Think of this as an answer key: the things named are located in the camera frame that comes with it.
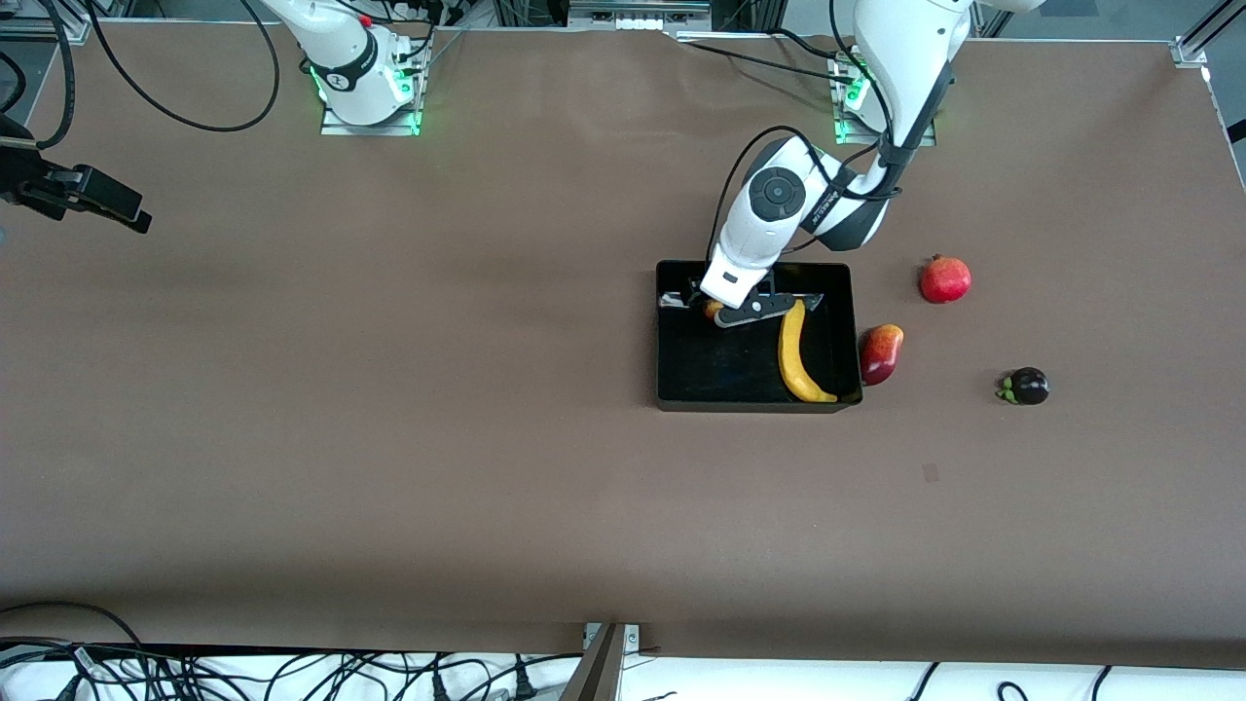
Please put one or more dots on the red yellow apple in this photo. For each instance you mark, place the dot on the red yellow apple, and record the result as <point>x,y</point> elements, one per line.
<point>714,312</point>

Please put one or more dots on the black plastic tray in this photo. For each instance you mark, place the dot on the black plastic tray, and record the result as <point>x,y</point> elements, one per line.
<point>720,375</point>

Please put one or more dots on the red pomegranate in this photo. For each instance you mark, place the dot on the red pomegranate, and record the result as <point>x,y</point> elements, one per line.
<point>945,280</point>

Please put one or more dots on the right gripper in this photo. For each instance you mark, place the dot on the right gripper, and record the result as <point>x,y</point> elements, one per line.
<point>29,181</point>

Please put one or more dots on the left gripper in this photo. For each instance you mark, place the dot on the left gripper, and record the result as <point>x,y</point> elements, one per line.
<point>692,293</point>

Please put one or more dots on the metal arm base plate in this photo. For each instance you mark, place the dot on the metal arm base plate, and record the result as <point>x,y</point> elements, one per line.
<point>847,138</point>
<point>336,127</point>

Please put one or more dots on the dark purple mangosteen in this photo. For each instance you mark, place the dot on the dark purple mangosteen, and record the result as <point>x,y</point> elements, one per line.
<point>1028,387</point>

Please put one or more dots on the small metal bracket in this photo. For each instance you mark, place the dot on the small metal bracket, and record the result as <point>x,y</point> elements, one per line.
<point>633,638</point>

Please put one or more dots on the yellow banana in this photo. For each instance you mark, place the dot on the yellow banana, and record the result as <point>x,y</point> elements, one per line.
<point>790,355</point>

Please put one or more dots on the aluminium profile beam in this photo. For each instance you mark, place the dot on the aluminium profile beam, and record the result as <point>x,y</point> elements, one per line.
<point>596,672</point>

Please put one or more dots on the red yellow mango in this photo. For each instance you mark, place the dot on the red yellow mango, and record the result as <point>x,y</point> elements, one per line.
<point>880,355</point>

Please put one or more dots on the metal corner bracket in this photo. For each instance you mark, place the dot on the metal corner bracket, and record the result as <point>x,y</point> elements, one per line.
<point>1190,51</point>

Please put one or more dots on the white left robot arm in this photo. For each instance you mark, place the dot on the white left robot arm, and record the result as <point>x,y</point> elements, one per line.
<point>900,58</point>

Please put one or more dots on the brown table cover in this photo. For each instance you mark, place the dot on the brown table cover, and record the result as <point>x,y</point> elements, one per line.
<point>389,409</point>

